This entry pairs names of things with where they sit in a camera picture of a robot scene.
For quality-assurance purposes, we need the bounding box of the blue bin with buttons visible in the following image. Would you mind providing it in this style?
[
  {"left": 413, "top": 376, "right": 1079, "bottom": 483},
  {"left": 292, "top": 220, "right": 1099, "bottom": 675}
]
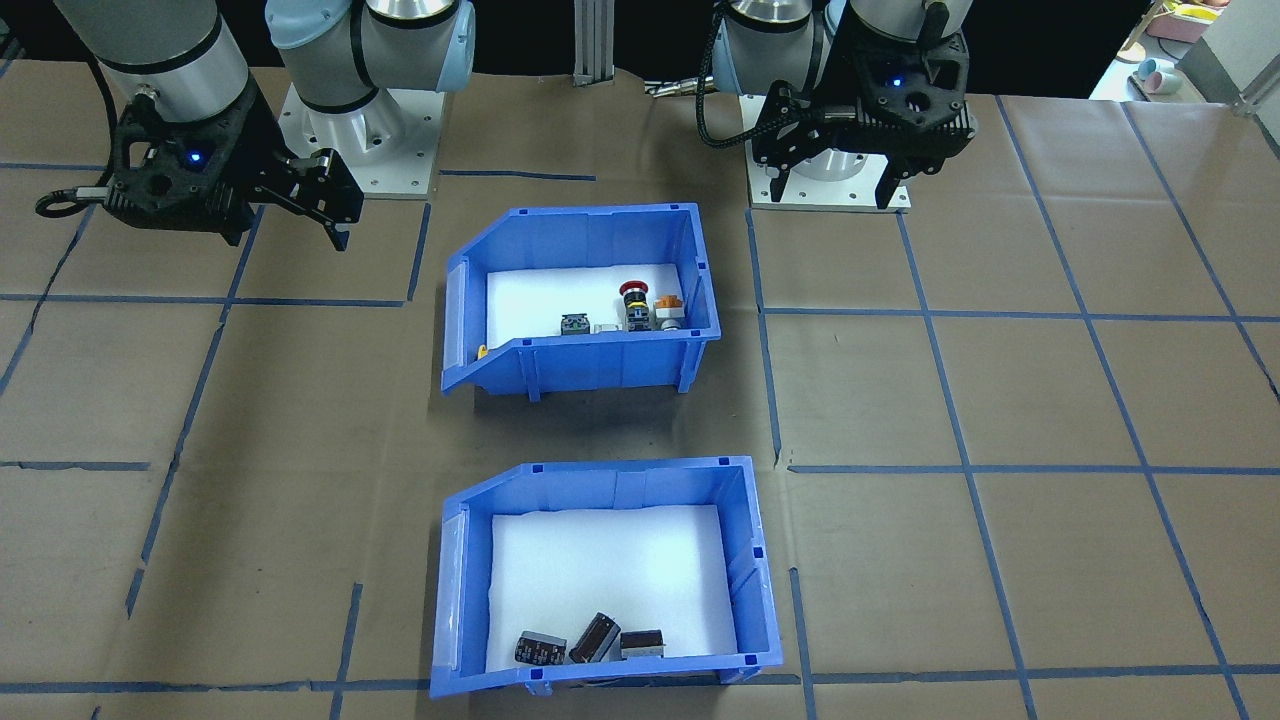
[{"left": 440, "top": 203, "right": 723, "bottom": 403}]

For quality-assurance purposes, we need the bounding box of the black smooth gripper cable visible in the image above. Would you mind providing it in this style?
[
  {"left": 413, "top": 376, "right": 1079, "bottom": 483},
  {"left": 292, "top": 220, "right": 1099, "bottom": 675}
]
[{"left": 35, "top": 50, "right": 131, "bottom": 221}]

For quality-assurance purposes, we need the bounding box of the grey metal box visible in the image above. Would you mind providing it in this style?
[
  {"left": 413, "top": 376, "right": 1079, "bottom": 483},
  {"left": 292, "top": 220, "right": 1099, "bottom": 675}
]
[{"left": 1175, "top": 0, "right": 1280, "bottom": 121}]

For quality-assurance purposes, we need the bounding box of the middle black capacitor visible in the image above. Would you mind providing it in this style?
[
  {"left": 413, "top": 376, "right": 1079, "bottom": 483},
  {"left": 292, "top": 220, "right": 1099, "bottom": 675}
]
[{"left": 568, "top": 612, "right": 622, "bottom": 665}]

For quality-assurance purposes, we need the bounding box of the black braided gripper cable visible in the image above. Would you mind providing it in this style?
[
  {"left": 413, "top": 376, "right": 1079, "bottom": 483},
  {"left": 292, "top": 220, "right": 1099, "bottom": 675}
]
[{"left": 695, "top": 0, "right": 773, "bottom": 151}]

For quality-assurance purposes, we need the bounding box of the aluminium frame bar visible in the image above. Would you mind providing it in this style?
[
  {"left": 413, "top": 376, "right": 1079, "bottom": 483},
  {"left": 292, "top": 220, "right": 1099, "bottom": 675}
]
[{"left": 572, "top": 0, "right": 614, "bottom": 87}]

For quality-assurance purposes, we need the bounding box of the light blue cup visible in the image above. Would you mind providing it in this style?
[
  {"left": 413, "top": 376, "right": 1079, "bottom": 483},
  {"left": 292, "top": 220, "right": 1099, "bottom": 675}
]
[{"left": 1135, "top": 57, "right": 1183, "bottom": 96}]

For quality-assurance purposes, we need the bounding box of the blue bin with capacitors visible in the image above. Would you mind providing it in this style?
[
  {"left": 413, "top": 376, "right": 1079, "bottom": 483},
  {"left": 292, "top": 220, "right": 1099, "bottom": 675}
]
[{"left": 428, "top": 455, "right": 783, "bottom": 701}]

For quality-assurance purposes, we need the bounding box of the white square base plate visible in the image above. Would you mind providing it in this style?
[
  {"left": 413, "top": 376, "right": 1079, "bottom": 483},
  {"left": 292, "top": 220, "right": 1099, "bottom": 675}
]
[
  {"left": 745, "top": 95, "right": 912, "bottom": 213},
  {"left": 278, "top": 85, "right": 447, "bottom": 199}
]

